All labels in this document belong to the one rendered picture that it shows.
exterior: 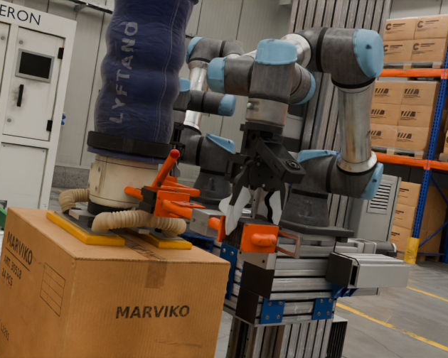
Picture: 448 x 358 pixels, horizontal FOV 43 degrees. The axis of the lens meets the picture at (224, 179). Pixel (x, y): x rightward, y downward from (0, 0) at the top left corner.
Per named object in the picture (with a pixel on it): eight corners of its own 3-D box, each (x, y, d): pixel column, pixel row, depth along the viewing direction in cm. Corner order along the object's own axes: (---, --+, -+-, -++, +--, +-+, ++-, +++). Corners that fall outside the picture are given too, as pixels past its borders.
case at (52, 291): (-13, 337, 171) (7, 206, 169) (112, 332, 194) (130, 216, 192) (47, 440, 122) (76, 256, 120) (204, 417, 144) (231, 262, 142)
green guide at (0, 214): (-21, 207, 392) (-19, 194, 392) (-5, 208, 398) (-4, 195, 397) (48, 268, 260) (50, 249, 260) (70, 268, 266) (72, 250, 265)
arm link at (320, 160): (298, 187, 187) (305, 147, 186) (338, 195, 181) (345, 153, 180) (285, 187, 176) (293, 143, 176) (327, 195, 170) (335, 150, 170)
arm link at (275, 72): (306, 49, 108) (290, 38, 100) (296, 107, 108) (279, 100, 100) (268, 47, 111) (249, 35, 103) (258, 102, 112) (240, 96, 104)
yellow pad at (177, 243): (108, 221, 172) (111, 205, 172) (138, 224, 178) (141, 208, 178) (157, 248, 144) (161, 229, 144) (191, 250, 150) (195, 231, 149)
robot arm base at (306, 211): (304, 219, 190) (308, 189, 190) (338, 228, 178) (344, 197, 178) (270, 216, 181) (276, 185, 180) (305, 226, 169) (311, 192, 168)
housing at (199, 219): (186, 229, 118) (190, 207, 117) (214, 231, 121) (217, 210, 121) (204, 236, 112) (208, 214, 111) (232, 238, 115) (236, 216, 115)
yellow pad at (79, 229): (45, 217, 162) (48, 199, 162) (79, 219, 168) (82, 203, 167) (84, 245, 134) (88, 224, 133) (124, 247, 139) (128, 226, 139)
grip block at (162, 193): (136, 209, 135) (140, 185, 135) (172, 212, 141) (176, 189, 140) (151, 216, 128) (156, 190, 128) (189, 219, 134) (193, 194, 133)
